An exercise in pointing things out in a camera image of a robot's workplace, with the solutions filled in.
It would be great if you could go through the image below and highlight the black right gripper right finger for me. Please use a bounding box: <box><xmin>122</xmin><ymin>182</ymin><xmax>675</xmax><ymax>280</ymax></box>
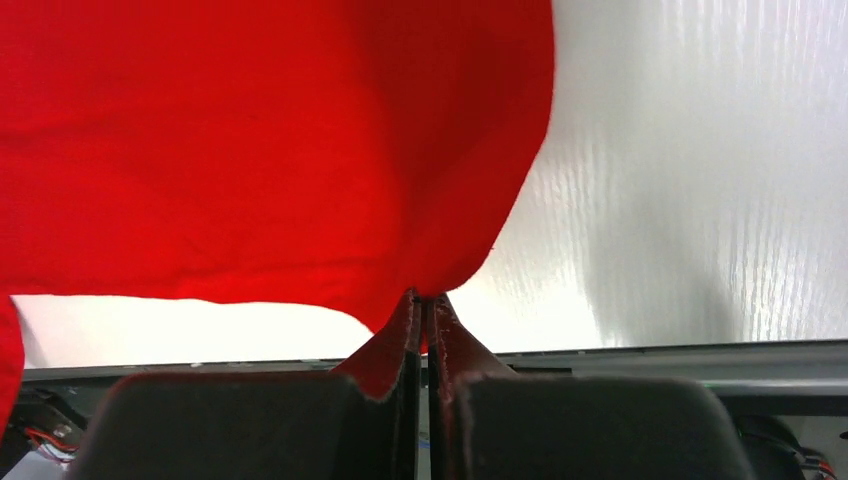
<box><xmin>427</xmin><ymin>297</ymin><xmax>754</xmax><ymax>479</ymax></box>

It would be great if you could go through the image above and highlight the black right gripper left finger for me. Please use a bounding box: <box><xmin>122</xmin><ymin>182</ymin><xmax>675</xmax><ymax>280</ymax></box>
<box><xmin>68</xmin><ymin>292</ymin><xmax>421</xmax><ymax>479</ymax></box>

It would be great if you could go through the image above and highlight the red t shirt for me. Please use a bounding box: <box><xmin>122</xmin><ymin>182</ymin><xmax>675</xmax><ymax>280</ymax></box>
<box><xmin>1</xmin><ymin>1</ymin><xmax>555</xmax><ymax>418</ymax></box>

